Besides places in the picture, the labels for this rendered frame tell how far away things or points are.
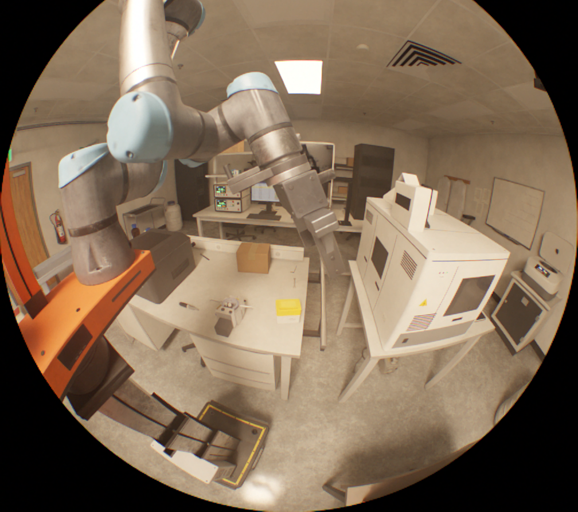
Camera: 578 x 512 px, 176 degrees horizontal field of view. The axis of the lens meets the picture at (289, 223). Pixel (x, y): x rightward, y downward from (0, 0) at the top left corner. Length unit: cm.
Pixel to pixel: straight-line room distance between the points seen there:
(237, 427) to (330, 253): 131
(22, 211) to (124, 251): 349
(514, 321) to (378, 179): 279
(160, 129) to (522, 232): 384
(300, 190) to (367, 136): 519
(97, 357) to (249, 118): 44
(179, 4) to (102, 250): 51
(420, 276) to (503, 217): 340
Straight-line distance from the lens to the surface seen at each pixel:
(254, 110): 28
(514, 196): 390
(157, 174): 46
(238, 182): 27
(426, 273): 69
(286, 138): 27
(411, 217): 78
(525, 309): 302
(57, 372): 34
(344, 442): 173
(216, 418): 147
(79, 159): 37
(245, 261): 132
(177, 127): 22
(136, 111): 19
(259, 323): 101
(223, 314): 93
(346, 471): 174
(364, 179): 260
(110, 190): 38
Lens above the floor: 167
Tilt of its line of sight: 19 degrees down
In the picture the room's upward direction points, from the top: 2 degrees clockwise
